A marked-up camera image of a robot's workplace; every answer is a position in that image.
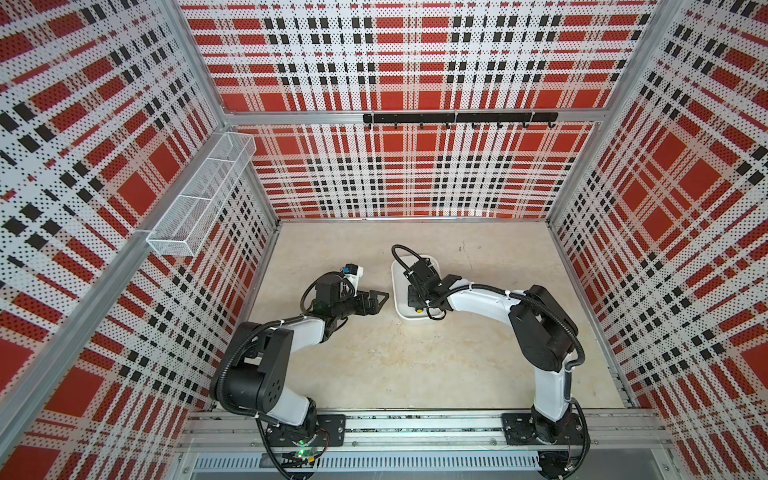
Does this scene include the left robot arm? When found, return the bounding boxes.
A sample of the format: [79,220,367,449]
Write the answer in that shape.
[209,272,389,445]

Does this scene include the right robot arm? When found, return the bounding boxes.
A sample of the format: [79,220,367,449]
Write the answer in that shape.
[395,255,586,444]

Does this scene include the white rectangular bin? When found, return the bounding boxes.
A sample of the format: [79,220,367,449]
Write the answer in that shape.
[391,255,440,322]

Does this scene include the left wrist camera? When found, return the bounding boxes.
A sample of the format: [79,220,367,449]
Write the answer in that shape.
[341,263,364,291]

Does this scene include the clear wire mesh shelf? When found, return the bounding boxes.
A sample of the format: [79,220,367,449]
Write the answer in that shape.
[147,132,256,257]

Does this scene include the black hook rail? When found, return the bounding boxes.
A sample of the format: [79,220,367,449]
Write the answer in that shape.
[362,112,559,126]

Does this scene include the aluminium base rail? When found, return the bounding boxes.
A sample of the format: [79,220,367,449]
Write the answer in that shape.
[179,409,673,453]

